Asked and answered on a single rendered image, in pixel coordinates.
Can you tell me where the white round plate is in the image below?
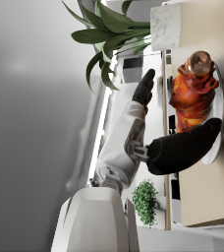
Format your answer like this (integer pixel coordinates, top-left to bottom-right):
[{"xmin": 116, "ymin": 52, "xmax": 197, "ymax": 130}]
[{"xmin": 200, "ymin": 62, "xmax": 224, "ymax": 165}]

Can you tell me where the roasted drumstick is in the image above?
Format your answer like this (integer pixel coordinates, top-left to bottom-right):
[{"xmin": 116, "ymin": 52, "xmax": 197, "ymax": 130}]
[{"xmin": 168, "ymin": 50, "xmax": 220, "ymax": 135}]

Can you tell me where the beige kitchen counter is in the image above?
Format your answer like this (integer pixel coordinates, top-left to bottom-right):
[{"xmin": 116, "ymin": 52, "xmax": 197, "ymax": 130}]
[{"xmin": 161, "ymin": 0, "xmax": 224, "ymax": 231}]

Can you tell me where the small bushy green plant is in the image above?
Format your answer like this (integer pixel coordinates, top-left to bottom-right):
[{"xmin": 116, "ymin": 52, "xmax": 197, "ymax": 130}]
[{"xmin": 132, "ymin": 179, "xmax": 159, "ymax": 228}]

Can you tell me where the large-leaf potted plant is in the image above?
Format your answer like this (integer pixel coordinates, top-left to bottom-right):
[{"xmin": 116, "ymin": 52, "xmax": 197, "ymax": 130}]
[{"xmin": 61, "ymin": 0, "xmax": 152, "ymax": 95}]

